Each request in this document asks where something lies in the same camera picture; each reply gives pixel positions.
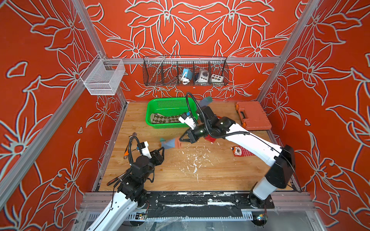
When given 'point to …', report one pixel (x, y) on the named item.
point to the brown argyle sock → (157, 118)
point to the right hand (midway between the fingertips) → (179, 140)
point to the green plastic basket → (171, 106)
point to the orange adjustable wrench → (126, 152)
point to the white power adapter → (204, 76)
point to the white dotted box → (215, 78)
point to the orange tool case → (253, 116)
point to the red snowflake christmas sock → (210, 139)
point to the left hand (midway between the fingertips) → (161, 148)
